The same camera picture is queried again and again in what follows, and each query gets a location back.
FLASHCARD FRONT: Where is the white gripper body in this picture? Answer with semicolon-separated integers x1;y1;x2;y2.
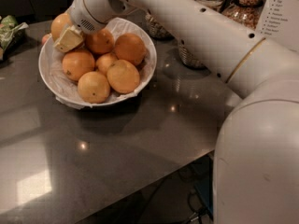
67;0;107;34

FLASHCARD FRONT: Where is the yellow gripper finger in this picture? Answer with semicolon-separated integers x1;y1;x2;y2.
53;24;84;53

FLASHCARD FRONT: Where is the large orange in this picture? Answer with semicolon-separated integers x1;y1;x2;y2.
50;13;72;41

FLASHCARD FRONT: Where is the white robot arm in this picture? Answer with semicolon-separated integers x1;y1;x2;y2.
67;0;299;224

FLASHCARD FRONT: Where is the pink fruit behind bowl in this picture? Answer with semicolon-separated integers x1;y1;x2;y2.
41;34;50;45

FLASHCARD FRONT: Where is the white bowl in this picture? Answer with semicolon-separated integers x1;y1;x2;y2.
37;16;158;109

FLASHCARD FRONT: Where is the white paper bowl liner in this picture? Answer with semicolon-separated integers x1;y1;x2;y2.
48;17;156;111

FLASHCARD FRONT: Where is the orange left middle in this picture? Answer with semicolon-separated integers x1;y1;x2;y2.
62;49;95;81

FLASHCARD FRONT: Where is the orange top middle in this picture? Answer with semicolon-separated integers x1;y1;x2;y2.
85;28;114;54

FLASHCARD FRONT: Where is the small orange centre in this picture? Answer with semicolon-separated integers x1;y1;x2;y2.
95;53;118;75

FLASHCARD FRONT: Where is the orange bottom front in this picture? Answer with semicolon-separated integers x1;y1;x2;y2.
78;71;110;104

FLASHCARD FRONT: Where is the orange top right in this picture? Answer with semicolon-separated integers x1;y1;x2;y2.
114;33;147;66

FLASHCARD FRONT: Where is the green snack packet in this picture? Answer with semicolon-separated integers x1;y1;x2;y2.
0;15;29;61

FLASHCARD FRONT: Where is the orange right front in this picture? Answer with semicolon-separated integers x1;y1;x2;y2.
107;60;140;94

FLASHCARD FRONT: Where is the glass jar pale cereal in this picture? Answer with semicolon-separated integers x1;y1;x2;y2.
145;13;172;39

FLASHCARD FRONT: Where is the front glass jar granola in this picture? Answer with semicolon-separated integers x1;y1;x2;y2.
177;0;225;70

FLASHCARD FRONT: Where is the right glass jar cereal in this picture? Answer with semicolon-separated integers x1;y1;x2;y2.
222;0;263;30

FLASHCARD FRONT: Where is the white allergen info sign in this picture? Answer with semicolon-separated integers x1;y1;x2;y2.
256;0;299;52

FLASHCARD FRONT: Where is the blue grey floor equipment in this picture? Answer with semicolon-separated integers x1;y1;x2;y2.
187;155;213;224

